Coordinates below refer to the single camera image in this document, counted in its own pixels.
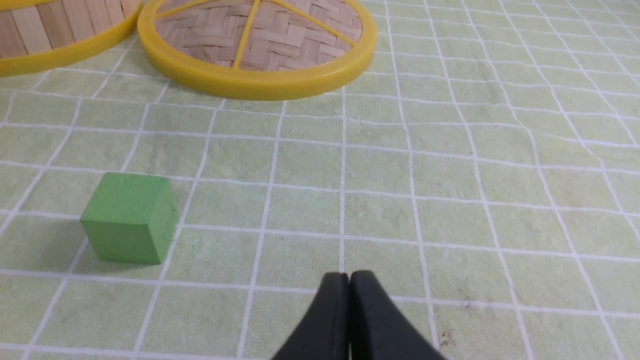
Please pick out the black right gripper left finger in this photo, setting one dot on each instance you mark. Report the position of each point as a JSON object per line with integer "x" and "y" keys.
{"x": 322, "y": 333}

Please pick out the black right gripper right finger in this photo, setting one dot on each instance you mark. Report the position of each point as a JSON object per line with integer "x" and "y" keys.
{"x": 378, "y": 330}

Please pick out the green checkered tablecloth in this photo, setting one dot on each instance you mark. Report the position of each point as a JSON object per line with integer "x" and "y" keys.
{"x": 485, "y": 167}

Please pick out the green cube block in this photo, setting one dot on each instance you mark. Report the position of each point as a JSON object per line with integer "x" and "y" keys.
{"x": 131, "y": 218}

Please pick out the woven bamboo steamer lid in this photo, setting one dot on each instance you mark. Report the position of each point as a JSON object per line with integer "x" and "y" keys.
{"x": 258, "y": 50}

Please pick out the yellow-rimmed bamboo steamer basket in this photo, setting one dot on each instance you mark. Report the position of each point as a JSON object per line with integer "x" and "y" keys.
{"x": 37, "y": 35}

